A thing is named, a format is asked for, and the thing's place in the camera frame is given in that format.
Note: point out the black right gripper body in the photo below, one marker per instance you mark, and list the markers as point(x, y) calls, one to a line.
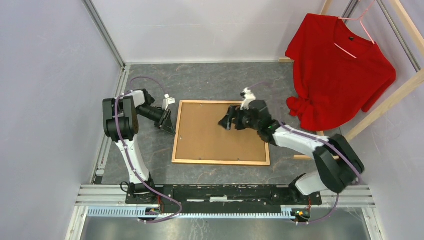
point(248, 122)

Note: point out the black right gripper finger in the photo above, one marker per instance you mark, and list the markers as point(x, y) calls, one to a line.
point(239, 119)
point(230, 117)

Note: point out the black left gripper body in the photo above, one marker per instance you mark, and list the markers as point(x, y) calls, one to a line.
point(150, 113)

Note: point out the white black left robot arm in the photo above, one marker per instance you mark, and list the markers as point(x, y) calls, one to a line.
point(121, 125)

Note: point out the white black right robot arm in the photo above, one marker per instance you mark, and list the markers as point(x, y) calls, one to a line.
point(338, 165)

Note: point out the red t-shirt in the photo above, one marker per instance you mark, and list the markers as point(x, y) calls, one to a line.
point(336, 73)

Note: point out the wooden clothes rack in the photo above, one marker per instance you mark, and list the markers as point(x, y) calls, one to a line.
point(381, 22)

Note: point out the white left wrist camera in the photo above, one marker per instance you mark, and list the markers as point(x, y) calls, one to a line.
point(167, 101)

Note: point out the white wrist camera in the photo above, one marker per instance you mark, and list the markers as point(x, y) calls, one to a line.
point(247, 96)
point(167, 101)

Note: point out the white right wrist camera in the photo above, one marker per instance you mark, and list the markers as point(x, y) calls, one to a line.
point(247, 96)

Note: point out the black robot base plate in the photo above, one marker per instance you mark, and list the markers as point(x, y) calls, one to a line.
point(224, 199)

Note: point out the aluminium rail frame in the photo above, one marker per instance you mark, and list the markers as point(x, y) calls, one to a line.
point(109, 201)

